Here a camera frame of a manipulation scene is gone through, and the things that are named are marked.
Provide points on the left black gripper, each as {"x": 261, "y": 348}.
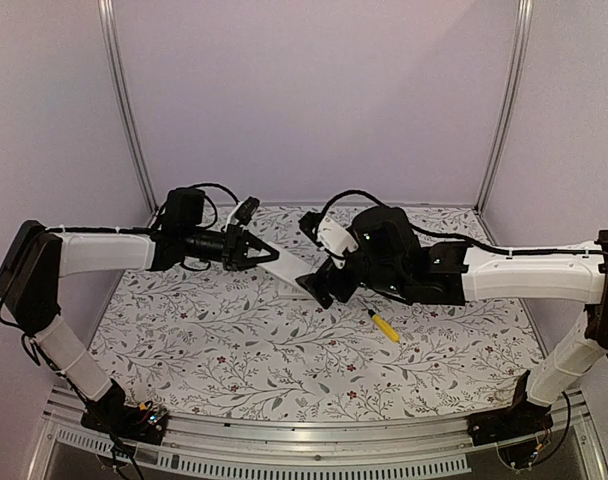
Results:
{"x": 235, "y": 249}

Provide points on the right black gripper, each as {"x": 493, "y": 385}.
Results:
{"x": 314, "y": 284}

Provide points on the plain white remote control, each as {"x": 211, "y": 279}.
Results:
{"x": 287, "y": 267}

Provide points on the yellow handled screwdriver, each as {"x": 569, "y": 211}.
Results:
{"x": 381, "y": 323}

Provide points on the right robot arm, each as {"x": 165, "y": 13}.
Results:
{"x": 381, "y": 251}

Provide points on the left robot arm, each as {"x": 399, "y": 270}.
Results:
{"x": 41, "y": 259}

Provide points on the white remote with screen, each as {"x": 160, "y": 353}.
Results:
{"x": 288, "y": 291}

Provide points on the floral patterned table mat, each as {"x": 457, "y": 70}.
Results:
{"x": 202, "y": 340}

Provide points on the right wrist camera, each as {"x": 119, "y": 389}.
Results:
{"x": 329, "y": 235}

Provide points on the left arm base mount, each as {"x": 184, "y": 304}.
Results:
{"x": 146, "y": 423}

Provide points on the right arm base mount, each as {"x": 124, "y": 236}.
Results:
{"x": 519, "y": 436}

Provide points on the front aluminium rail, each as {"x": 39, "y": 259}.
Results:
{"x": 202, "y": 447}

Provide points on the left aluminium frame post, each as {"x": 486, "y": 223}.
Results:
{"x": 108, "y": 23}

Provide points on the aluminium frame post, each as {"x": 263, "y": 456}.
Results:
{"x": 108, "y": 23}
{"x": 517, "y": 59}

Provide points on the right aluminium frame post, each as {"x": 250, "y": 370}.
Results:
{"x": 517, "y": 59}

